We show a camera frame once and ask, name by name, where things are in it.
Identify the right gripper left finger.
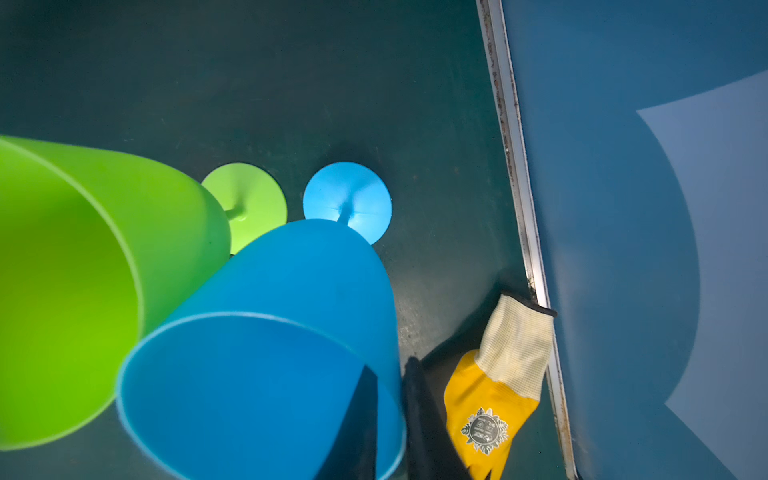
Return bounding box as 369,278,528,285
315,367,378,480

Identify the blue wine glass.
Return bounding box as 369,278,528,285
116,162,406,479

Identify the green wine glass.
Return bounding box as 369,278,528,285
1,136,288,451

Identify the yellow black work glove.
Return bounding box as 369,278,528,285
443,294,557,479

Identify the right table edge rail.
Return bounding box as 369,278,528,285
476,0,578,479

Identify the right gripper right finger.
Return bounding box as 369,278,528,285
402,357,471,479

